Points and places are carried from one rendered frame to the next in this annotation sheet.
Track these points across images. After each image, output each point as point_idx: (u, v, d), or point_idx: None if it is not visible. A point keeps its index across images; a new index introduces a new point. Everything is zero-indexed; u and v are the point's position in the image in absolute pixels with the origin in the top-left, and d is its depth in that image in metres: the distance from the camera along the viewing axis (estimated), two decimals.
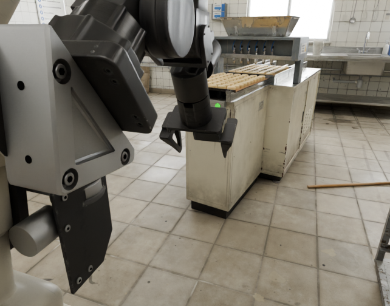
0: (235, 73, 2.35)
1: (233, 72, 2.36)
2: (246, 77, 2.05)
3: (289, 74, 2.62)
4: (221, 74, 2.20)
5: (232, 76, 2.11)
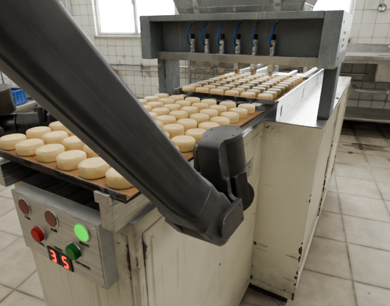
0: (194, 93, 1.11)
1: (190, 91, 1.11)
2: (207, 111, 0.81)
3: (304, 92, 1.38)
4: (155, 100, 0.96)
5: (175, 105, 0.86)
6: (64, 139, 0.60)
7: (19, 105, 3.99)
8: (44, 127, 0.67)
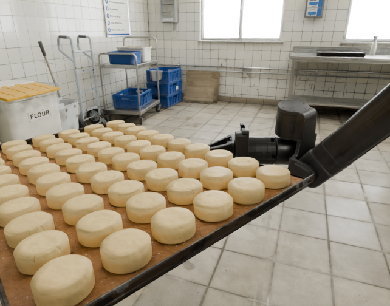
0: None
1: None
2: (114, 134, 0.69)
3: None
4: (0, 155, 0.60)
5: (64, 144, 0.63)
6: (136, 210, 0.35)
7: (149, 104, 4.45)
8: (36, 237, 0.31)
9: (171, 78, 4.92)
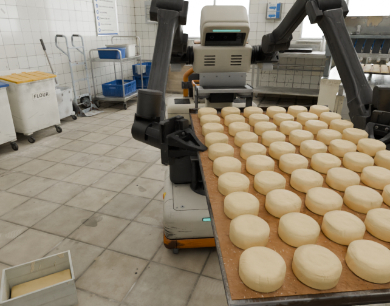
0: None
1: None
2: (281, 194, 0.44)
3: None
4: None
5: (356, 194, 0.44)
6: (289, 115, 0.75)
7: (133, 93, 5.24)
8: (334, 116, 0.74)
9: None
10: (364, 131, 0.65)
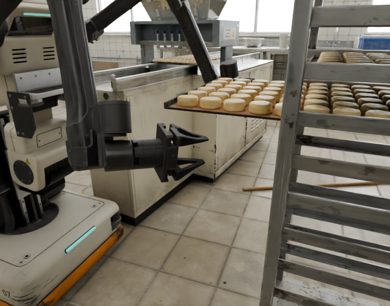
0: (158, 62, 2.10)
1: (156, 61, 2.11)
2: (370, 105, 0.62)
3: None
4: (379, 91, 0.80)
5: (369, 95, 0.72)
6: (231, 85, 0.87)
7: None
8: (247, 79, 0.95)
9: None
10: (279, 81, 0.93)
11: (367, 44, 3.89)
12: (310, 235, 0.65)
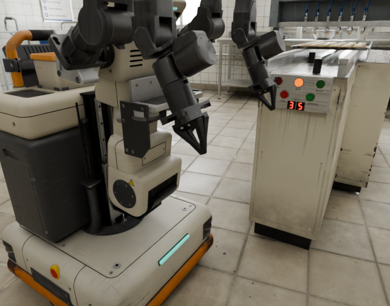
0: (308, 47, 1.74)
1: (305, 46, 1.74)
2: None
3: None
4: None
5: None
6: None
7: None
8: None
9: None
10: None
11: None
12: None
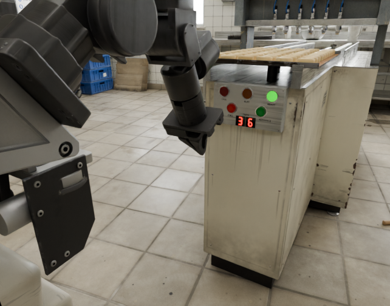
0: (218, 60, 0.95)
1: None
2: None
3: (350, 55, 1.78)
4: None
5: None
6: None
7: None
8: None
9: (94, 64, 4.87)
10: None
11: None
12: None
